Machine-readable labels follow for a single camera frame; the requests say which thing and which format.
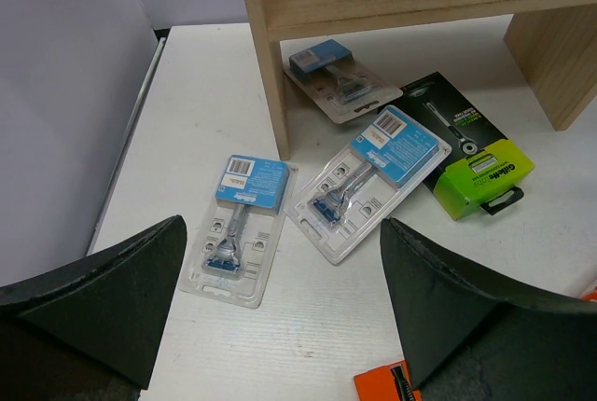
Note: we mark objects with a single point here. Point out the wooden two-tier shelf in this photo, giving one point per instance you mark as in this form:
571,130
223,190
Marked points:
552,41

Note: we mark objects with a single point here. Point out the orange fusion box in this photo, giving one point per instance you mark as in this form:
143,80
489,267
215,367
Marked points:
386,383
590,295

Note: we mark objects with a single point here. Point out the blue razor blister middle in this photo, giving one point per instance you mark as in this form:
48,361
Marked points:
365,181

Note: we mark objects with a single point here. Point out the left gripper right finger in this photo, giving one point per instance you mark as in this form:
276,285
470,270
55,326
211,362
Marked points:
470,333

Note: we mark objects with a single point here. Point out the blue razor blister under shelf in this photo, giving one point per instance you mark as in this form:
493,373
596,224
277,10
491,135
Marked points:
342,87

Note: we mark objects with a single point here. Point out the blue razor blister left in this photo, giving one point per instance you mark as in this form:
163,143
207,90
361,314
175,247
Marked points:
231,258

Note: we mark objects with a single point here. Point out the green black razor box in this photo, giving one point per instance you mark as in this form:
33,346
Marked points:
484,168

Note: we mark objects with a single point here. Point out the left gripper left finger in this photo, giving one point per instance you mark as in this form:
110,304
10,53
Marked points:
91,329

